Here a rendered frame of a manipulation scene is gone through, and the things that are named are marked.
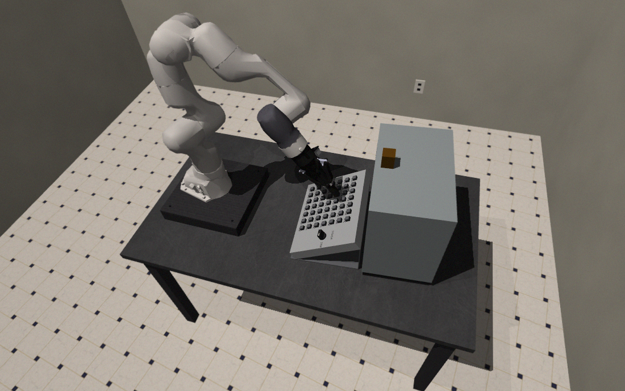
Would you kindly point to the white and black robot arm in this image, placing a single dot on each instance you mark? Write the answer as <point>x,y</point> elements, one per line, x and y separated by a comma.
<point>175,42</point>

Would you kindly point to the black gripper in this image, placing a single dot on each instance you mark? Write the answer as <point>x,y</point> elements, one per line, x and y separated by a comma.
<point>310,168</point>

